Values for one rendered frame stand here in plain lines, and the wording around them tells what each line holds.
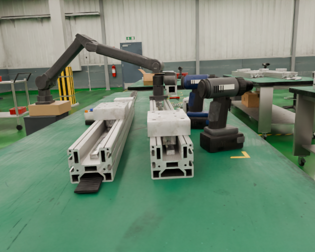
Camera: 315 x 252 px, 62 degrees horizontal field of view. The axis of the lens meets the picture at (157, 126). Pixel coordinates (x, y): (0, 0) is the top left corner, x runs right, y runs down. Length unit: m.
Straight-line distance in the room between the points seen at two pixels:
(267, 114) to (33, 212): 3.41
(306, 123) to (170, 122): 2.34
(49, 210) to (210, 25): 12.22
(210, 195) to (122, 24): 12.25
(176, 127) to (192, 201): 0.21
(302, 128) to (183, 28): 10.08
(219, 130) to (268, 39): 12.36
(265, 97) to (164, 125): 3.09
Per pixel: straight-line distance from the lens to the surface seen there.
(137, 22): 12.57
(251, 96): 5.04
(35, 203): 0.61
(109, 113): 0.92
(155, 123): 0.66
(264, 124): 3.76
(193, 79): 1.07
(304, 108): 2.87
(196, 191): 0.58
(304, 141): 2.95
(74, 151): 0.63
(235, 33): 12.74
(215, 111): 0.80
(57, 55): 7.86
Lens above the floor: 1.04
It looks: 13 degrees down
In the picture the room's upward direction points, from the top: 2 degrees counter-clockwise
